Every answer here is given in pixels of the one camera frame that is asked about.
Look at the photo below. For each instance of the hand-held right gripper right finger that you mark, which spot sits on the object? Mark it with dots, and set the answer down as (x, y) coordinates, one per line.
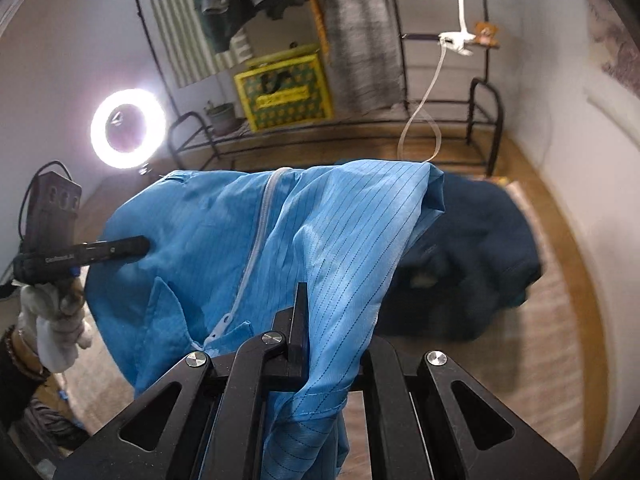
(385, 385)

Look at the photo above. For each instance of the black metal rack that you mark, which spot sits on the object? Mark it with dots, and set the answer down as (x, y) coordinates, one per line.
(497, 130)

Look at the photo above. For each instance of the person's left hand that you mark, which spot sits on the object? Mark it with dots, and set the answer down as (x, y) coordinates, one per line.
(75, 320)

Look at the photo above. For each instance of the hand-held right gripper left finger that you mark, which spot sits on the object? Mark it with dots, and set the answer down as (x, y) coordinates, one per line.
(301, 320)

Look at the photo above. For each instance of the pale patterned curtain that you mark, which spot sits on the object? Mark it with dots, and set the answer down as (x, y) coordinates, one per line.
(620, 45)

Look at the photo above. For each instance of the small plant pot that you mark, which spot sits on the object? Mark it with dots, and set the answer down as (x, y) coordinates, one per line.
(222, 120)

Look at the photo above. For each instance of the person's left forearm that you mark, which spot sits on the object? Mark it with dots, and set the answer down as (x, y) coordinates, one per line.
(12, 385)

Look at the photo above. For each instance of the dark navy garment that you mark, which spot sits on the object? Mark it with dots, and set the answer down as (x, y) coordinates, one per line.
(475, 240)

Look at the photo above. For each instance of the grey knitted hanging garment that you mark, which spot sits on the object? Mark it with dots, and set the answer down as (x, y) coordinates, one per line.
(360, 50)

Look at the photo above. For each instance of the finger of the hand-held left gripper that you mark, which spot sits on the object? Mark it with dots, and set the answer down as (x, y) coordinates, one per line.
(120, 248)

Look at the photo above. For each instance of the green white striped cloth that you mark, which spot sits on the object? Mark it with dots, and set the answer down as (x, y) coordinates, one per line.
(175, 35)

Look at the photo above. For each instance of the white clip-on lamp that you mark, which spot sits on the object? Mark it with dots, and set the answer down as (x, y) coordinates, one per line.
(452, 40)

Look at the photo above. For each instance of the dark green hanging garment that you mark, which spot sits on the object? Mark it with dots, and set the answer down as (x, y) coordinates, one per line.
(215, 15)

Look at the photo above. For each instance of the brown teddy bear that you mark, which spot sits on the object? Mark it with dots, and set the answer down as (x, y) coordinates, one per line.
(485, 35)

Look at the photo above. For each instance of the blue striped work coat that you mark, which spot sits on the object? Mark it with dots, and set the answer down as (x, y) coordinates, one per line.
(225, 240)

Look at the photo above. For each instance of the yellow green patterned box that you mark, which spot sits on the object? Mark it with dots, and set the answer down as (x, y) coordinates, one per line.
(285, 95)

